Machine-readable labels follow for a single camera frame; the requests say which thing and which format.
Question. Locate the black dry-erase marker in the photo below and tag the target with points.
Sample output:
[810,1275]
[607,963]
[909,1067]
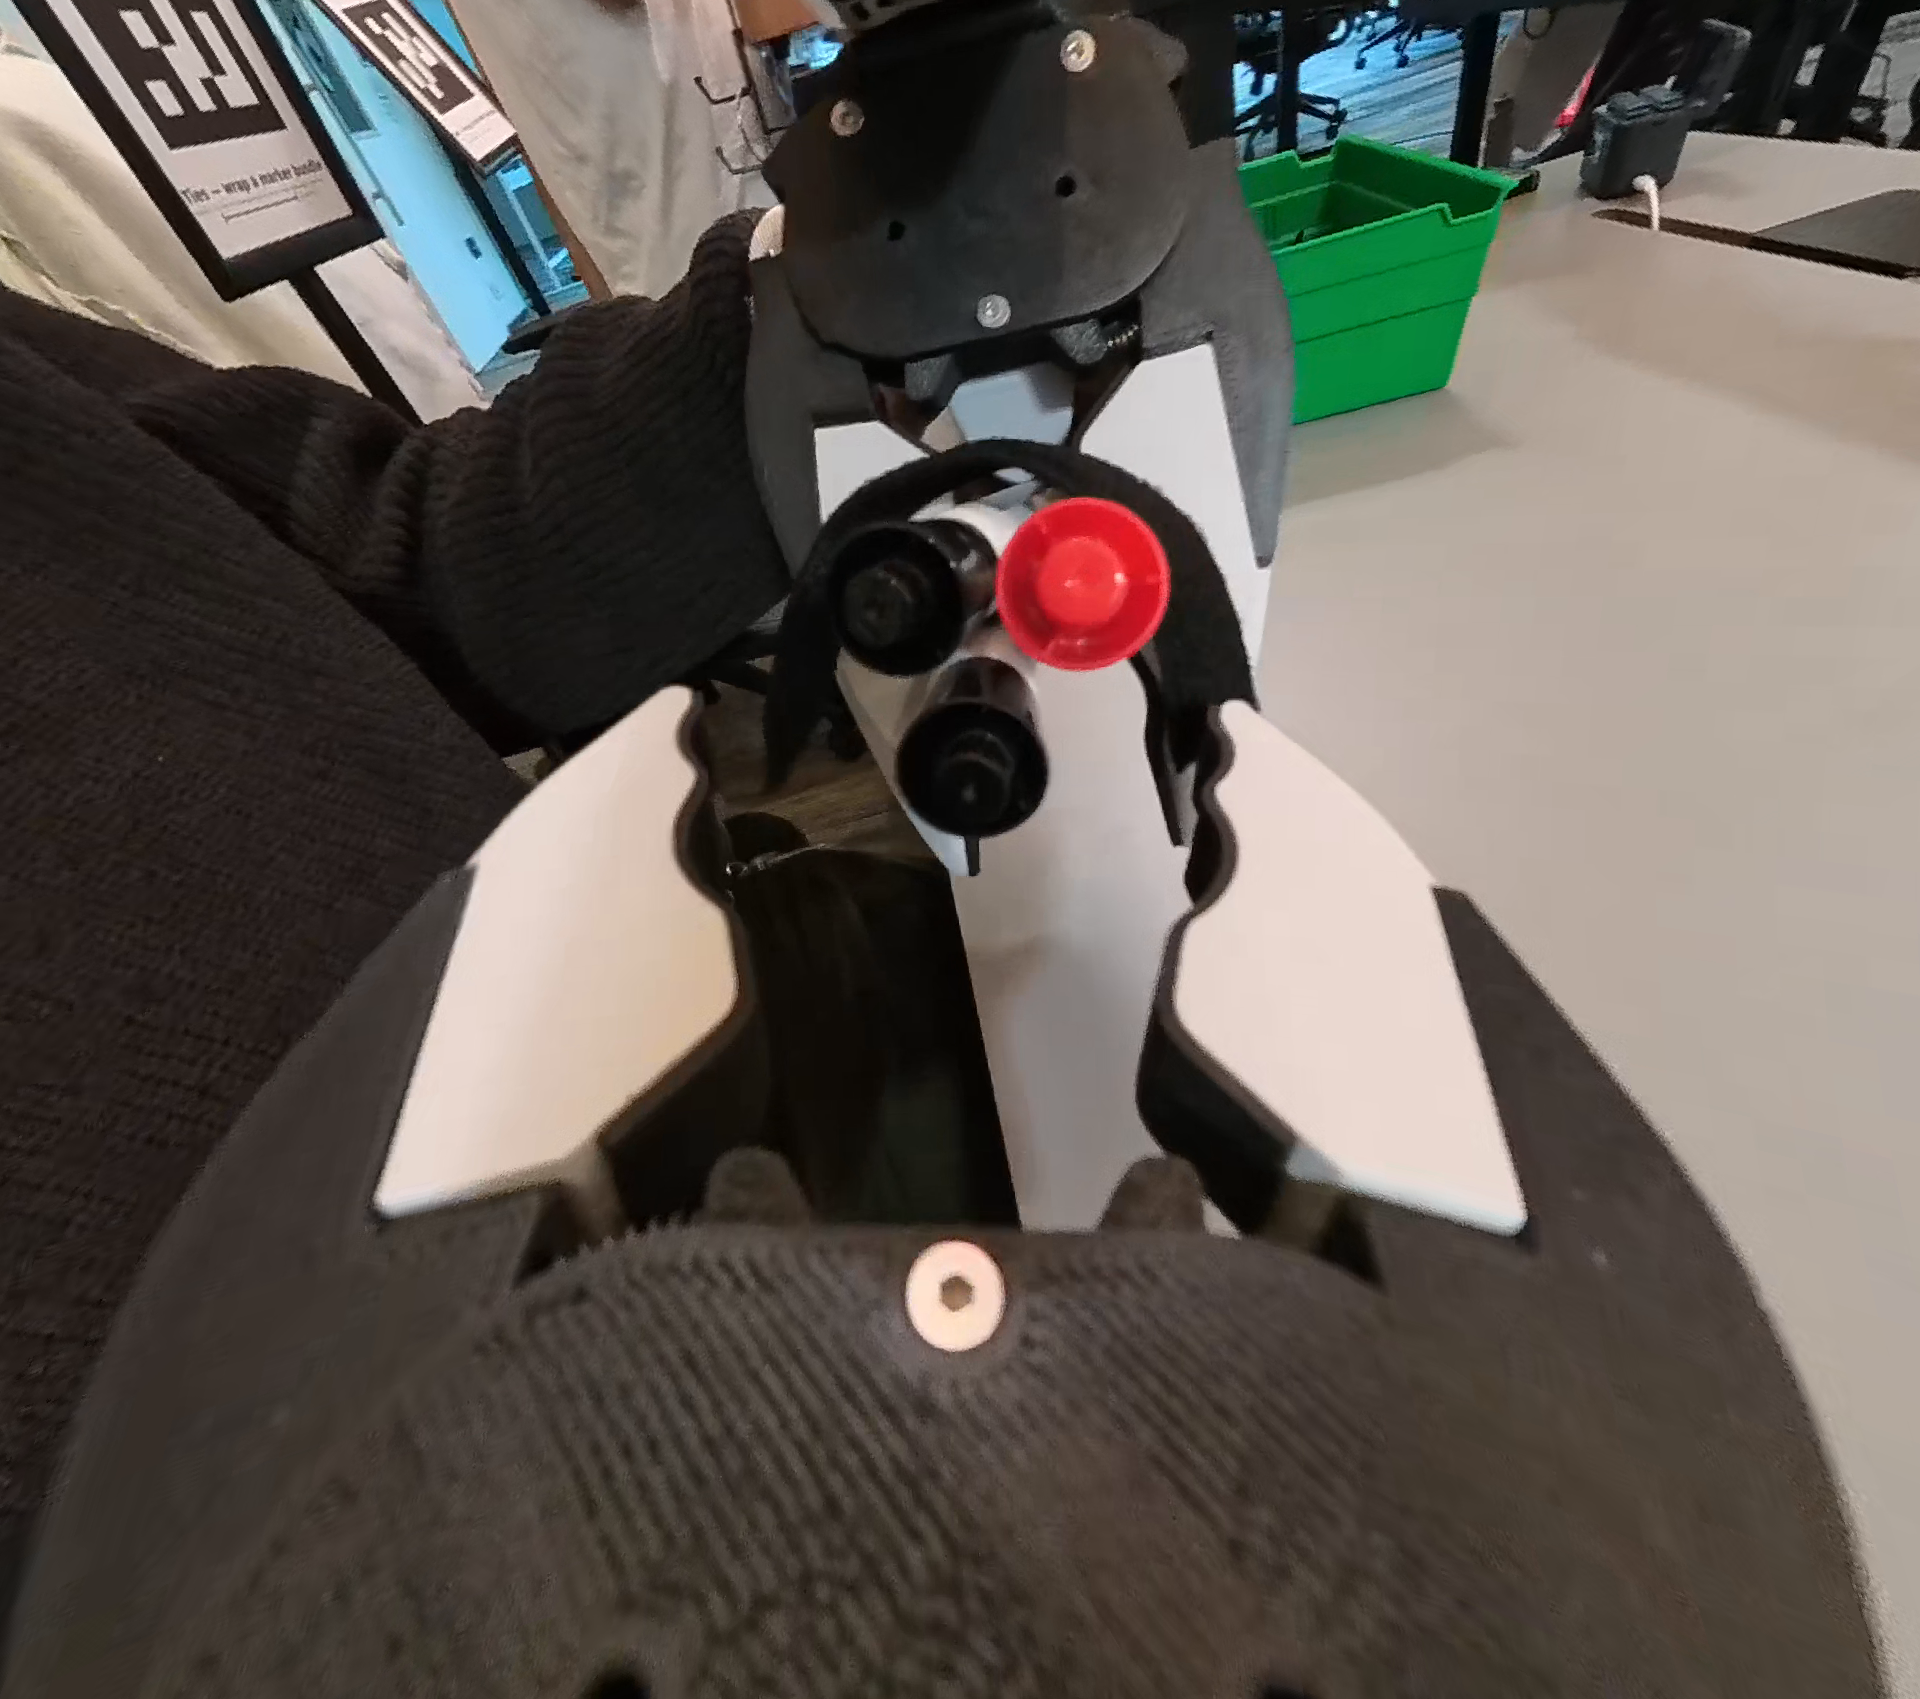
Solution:
[973,754]
[893,596]

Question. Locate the framed tag poster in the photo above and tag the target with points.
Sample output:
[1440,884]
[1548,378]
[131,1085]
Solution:
[151,34]
[404,48]

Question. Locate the black power adapter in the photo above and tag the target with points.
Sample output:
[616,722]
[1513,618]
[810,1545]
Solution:
[1634,138]

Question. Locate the red dry-erase marker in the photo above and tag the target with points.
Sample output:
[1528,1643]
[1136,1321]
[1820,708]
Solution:
[1082,582]

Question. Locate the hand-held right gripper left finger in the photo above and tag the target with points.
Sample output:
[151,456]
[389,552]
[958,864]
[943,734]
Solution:
[585,979]

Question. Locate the off-white cloth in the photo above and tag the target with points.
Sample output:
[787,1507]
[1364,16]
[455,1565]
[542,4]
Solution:
[91,228]

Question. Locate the green plastic bin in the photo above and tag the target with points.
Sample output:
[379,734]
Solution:
[1381,274]

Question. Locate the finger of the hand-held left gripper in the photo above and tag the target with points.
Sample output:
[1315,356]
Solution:
[1185,454]
[871,456]

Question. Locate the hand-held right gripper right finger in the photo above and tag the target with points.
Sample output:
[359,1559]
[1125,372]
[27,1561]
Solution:
[1334,1009]

